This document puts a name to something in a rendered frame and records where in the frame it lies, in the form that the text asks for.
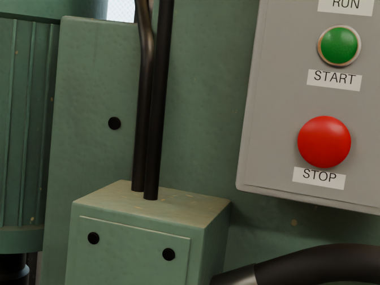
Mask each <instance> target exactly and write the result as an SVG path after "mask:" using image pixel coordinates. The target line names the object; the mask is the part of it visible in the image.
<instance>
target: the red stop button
mask: <svg viewBox="0 0 380 285"><path fill-rule="evenodd" d="M297 145H298V149H299V152H300V154H301V156H302V157H303V158H304V159H305V160H306V161H307V162H308V163H309V164H311V165H313V166H315V167H319V168H329V167H334V166H336V165H338V164H340V163H341V162H342V161H343V160H344V159H345V158H346V156H347V155H348V153H349V151H350V148H351V135H350V133H349V130H348V128H347V127H346V126H345V125H344V123H343V122H341V121H340V120H339V119H337V118H334V117H332V116H317V117H315V118H312V119H311V120H309V121H307V122H306V123H305V124H304V125H303V127H302V128H301V130H300V132H299V135H298V138H297Z"/></svg>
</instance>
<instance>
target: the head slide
mask: <svg viewBox="0 0 380 285"><path fill-rule="evenodd" d="M140 55H141V51H140V37H139V30H138V25H137V17H136V10H135V14H134V21H133V23H130V22H124V21H113V20H103V19H92V18H82V17H76V16H63V17H62V18H61V25H60V33H59V47H58V61H57V75H56V83H55V97H54V111H53V125H52V133H51V148H50V162H49V176H48V184H47V198H46V212H45V226H44V240H43V248H42V262H41V276H40V285H65V278H66V265H67V252H68V239H69V232H70V219H71V206H72V203H73V201H75V200H77V199H79V198H81V197H84V196H86V195H88V194H90V193H92V192H94V191H97V190H99V189H101V188H103V187H105V186H107V185H109V184H112V183H114V182H117V181H118V180H127V181H131V171H132V160H133V149H134V143H135V129H136V114H137V99H138V90H139V75H140Z"/></svg>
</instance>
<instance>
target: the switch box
mask: <svg viewBox="0 0 380 285"><path fill-rule="evenodd" d="M318 3H319V0H260V1H259V6H258V15H257V23H256V31H255V37H254V45H253V53H252V61H251V70H250V75H249V83H248V91H247V100H246V105H245V113H244V122H243V130H242V135H241V144H240V152H239V160H238V166H237V174H236V182H235V185H236V189H238V190H239V191H242V192H248V193H254V194H258V195H264V196H270V197H276V198H282V199H286V200H292V201H298V202H304V203H308V204H314V205H320V206H326V207H330V208H336V209H342V210H348V211H354V212H358V213H364V214H370V215H376V216H380V0H374V6H373V12H372V16H363V15H351V14H339V13H332V12H320V11H317V10H318ZM337 24H344V25H347V26H350V27H352V28H353V29H354V30H355V31H356V32H357V33H358V34H359V36H360V39H361V50H360V53H359V56H358V57H357V58H356V60H355V61H353V62H352V63H351V64H349V65H347V66H344V67H333V66H330V65H328V64H327V63H325V62H324V61H323V60H322V59H321V57H320V55H319V53H318V48H317V47H318V40H319V38H320V36H321V34H322V33H323V32H324V31H325V30H326V29H327V28H329V27H330V26H333V25H337ZM309 69H310V70H319V71H328V72H338V73H343V74H353V75H362V79H361V86H360V91H355V90H346V89H337V88H328V87H319V86H314V85H307V79H308V71H309ZM317 116H332V117H334V118H337V119H339V120H340V121H341V122H343V123H344V125H345V126H346V127H347V128H348V130H349V133H350V135H351V148H350V151H349V153H348V155H347V156H346V158H345V159H344V160H343V161H342V162H341V163H340V164H338V165H336V166H334V167H329V168H319V167H315V166H313V165H311V164H309V163H308V162H307V161H306V160H305V159H304V158H303V157H302V156H301V154H300V152H299V149H298V145H297V138H298V135H299V132H300V130H301V128H302V127H303V125H304V124H305V123H306V122H307V121H309V120H311V119H312V118H315V117H317ZM294 167H301V168H305V169H311V170H318V171H325V172H331V173H336V174H342V175H346V179H345V183H344V190H341V189H335V188H329V187H322V186H318V185H311V184H305V183H299V182H293V181H292V179H293V171H294Z"/></svg>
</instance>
